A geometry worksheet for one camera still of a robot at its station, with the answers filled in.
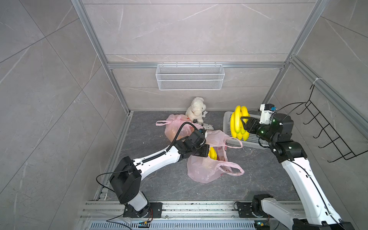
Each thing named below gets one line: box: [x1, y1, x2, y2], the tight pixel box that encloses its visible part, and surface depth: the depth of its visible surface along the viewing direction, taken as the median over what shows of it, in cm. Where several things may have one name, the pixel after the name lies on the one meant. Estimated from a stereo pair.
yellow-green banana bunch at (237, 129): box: [230, 105, 251, 142], surface depth 71 cm
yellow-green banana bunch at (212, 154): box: [207, 146, 218, 161], surface depth 88 cm
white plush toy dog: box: [185, 96, 207, 124], surface depth 100 cm
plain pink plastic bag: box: [186, 129, 245, 184], surface depth 78 cm
